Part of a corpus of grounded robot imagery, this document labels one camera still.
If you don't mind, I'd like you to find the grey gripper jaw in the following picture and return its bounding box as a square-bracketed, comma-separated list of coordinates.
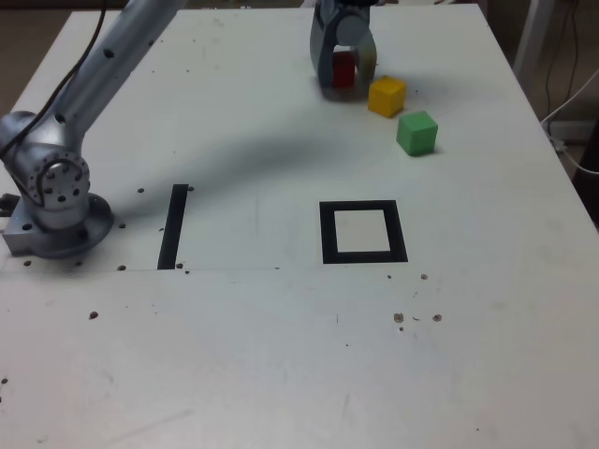
[309, 0, 343, 91]
[335, 12, 379, 80]

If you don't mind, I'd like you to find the red cube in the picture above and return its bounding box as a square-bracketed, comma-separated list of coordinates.
[331, 51, 358, 90]

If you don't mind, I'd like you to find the yellow cube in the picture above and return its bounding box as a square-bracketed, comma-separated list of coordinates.
[367, 76, 407, 119]

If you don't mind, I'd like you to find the green cube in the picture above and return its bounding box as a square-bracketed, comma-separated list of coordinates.
[396, 110, 439, 158]

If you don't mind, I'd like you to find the black tape square outline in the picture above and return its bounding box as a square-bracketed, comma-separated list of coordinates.
[318, 199, 409, 265]

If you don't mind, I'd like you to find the white furniture leg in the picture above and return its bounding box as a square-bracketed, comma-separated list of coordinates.
[512, 0, 556, 80]

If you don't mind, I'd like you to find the black tape strip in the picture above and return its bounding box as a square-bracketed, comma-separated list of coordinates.
[156, 183, 189, 271]

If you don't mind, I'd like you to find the white cable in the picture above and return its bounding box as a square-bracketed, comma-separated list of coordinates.
[540, 69, 599, 175]

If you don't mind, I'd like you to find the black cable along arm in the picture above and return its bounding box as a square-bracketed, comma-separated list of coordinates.
[0, 0, 111, 163]

